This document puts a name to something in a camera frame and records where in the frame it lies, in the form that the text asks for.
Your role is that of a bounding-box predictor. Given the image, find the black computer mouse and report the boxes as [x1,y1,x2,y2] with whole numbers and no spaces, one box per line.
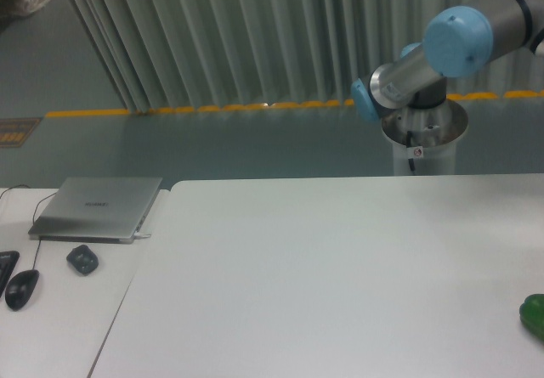
[4,269,40,311]

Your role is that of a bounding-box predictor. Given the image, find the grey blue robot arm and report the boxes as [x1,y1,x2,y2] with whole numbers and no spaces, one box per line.
[351,0,543,121]

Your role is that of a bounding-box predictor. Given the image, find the green pepper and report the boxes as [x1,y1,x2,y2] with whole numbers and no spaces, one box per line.
[519,294,544,341]

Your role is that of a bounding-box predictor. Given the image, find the white usb plug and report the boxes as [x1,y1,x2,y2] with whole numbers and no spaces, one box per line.
[134,233,152,240]

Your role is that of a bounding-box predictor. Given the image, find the grey pleated curtain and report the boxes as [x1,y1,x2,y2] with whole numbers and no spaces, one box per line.
[57,0,544,114]

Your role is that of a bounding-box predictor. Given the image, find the silver closed laptop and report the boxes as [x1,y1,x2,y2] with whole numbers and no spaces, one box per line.
[28,177,162,243]

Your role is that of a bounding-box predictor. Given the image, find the small black controller device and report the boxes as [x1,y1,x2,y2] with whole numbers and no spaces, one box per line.
[66,245,99,276]

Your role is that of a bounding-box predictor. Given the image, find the black keyboard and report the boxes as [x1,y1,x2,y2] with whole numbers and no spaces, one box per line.
[0,251,20,295]

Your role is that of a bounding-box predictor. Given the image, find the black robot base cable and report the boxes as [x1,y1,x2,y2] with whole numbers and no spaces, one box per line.
[405,130,416,176]

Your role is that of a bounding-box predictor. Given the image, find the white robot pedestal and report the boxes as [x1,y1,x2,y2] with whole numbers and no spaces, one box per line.
[381,99,468,176]

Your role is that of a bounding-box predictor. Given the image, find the black mouse cable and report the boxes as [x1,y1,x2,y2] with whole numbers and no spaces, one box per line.
[0,184,59,271]

